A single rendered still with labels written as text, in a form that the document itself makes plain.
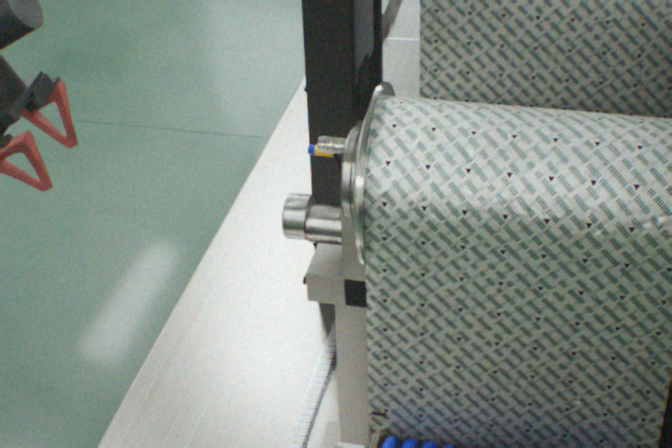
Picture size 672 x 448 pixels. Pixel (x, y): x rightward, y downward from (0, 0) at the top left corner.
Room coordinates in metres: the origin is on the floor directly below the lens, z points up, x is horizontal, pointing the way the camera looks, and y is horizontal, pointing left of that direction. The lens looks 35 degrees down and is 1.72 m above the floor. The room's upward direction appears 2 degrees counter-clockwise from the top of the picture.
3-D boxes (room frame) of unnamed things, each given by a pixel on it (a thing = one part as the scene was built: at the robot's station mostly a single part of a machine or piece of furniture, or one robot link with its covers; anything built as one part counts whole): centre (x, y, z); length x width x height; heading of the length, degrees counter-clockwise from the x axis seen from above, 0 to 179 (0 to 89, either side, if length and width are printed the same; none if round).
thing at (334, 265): (0.79, 0.00, 1.05); 0.06 x 0.05 x 0.31; 76
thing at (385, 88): (0.74, -0.03, 1.25); 0.15 x 0.01 x 0.15; 166
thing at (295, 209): (0.80, 0.03, 1.18); 0.04 x 0.02 x 0.04; 166
